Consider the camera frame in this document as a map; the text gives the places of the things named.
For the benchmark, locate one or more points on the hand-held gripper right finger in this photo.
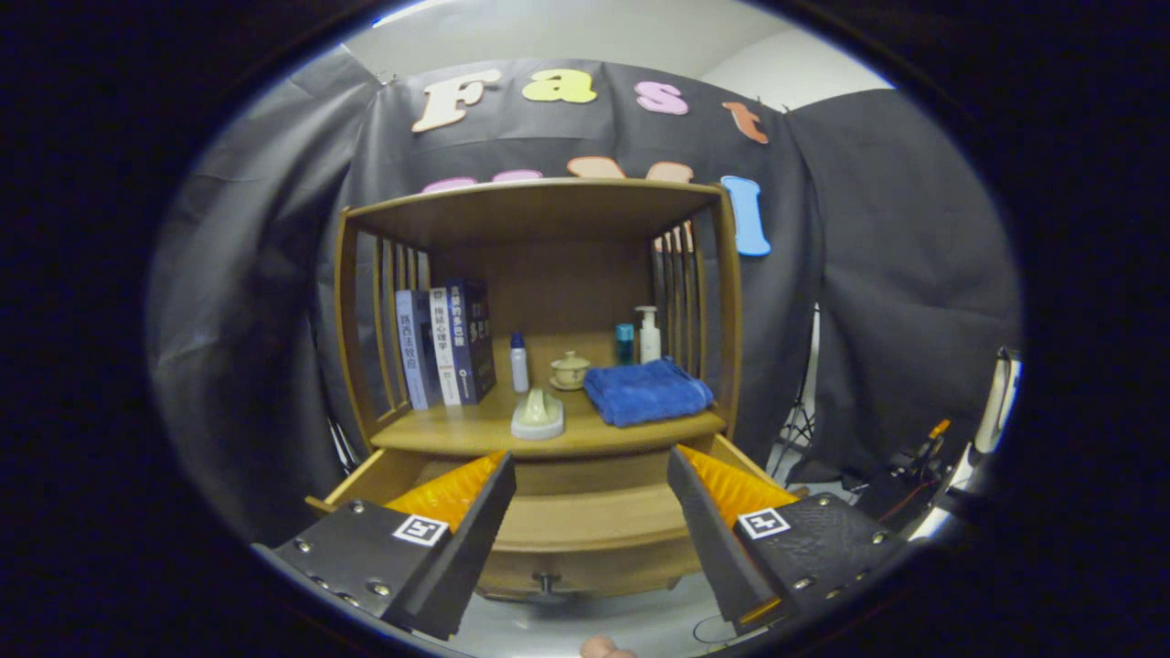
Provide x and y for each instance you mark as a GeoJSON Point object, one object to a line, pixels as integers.
{"type": "Point", "coordinates": [708, 539]}

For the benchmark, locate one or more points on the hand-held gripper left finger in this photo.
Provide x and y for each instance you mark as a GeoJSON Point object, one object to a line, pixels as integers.
{"type": "Point", "coordinates": [466, 548]}

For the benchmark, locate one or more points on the wooden drawer with black knob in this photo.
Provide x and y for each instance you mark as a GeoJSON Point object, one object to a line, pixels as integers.
{"type": "Point", "coordinates": [585, 521]}

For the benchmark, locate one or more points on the pale green scrub brush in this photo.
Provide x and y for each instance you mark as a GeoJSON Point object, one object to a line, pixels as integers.
{"type": "Point", "coordinates": [537, 420]}

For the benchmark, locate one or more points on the wooden countertop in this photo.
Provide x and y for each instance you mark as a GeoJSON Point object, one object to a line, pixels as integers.
{"type": "Point", "coordinates": [484, 425]}

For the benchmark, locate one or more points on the wooden cabinet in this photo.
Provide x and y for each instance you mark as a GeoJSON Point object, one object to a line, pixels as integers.
{"type": "Point", "coordinates": [548, 210]}

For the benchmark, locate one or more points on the black tripod stand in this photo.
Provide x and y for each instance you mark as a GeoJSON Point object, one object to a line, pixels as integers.
{"type": "Point", "coordinates": [798, 429]}

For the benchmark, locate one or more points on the blue folded towel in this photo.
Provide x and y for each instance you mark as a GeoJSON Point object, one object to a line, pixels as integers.
{"type": "Point", "coordinates": [649, 393]}

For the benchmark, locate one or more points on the metal backdrop stand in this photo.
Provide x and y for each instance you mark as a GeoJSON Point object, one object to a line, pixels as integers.
{"type": "Point", "coordinates": [340, 448]}

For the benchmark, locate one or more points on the white bottle with blue cap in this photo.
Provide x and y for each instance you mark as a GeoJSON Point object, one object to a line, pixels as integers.
{"type": "Point", "coordinates": [519, 366]}

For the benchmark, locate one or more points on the white spine book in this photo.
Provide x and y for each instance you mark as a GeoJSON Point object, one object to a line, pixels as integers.
{"type": "Point", "coordinates": [445, 347]}

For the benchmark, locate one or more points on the light blue book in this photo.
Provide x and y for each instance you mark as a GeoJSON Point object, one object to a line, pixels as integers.
{"type": "Point", "coordinates": [413, 352]}

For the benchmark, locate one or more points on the yellow lidded teacup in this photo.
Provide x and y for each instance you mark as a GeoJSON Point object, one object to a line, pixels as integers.
{"type": "Point", "coordinates": [569, 372]}

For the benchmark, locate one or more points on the white pump bottle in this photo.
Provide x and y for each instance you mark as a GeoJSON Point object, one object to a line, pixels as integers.
{"type": "Point", "coordinates": [649, 340]}

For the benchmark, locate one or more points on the dark blue book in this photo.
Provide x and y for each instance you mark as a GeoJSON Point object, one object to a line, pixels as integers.
{"type": "Point", "coordinates": [475, 338]}

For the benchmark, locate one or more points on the teal bottle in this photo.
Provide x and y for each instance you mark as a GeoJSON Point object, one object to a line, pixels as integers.
{"type": "Point", "coordinates": [624, 345]}

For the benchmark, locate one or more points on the white pole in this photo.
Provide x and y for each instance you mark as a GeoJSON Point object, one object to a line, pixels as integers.
{"type": "Point", "coordinates": [998, 402]}

